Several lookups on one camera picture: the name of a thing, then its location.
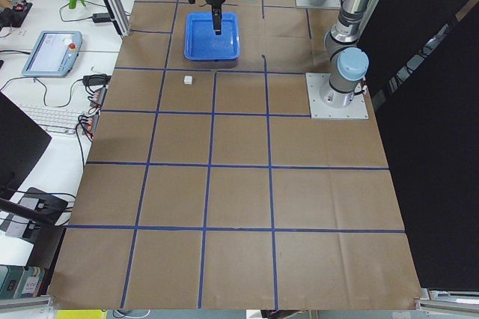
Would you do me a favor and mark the black red button box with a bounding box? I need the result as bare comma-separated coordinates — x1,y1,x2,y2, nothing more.
4,1,33,28

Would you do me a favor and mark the black monitor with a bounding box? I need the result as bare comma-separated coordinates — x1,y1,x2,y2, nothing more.
0,94,52,200

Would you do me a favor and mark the black monitor stand base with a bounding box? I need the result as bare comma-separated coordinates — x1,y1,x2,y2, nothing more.
1,187,68,243

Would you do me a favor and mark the brown paper table cover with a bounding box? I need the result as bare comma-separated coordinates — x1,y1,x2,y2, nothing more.
49,0,421,310

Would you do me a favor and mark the white block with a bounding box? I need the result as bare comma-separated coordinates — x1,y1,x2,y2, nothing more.
183,76,192,85

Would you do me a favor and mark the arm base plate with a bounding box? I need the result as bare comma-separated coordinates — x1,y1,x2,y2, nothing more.
295,0,341,10
305,73,369,120

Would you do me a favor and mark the blue plastic tray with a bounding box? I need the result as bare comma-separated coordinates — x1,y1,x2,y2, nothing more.
184,12,240,61

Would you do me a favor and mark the black power adapter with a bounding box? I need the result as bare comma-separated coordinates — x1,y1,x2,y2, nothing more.
91,13,112,23

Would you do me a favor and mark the teach pendant with screen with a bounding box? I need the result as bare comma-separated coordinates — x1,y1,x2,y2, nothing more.
22,31,83,77

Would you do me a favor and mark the black adapter near keyboard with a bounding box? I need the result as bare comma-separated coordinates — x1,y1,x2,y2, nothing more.
82,73,111,87

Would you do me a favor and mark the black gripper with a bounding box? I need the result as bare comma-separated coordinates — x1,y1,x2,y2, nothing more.
205,0,226,35

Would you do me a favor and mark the white keyboard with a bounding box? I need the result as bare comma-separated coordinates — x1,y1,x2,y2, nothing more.
19,104,82,136

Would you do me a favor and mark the orange connector hub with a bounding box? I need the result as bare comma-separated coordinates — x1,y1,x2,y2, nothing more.
78,114,100,142
88,86,108,108

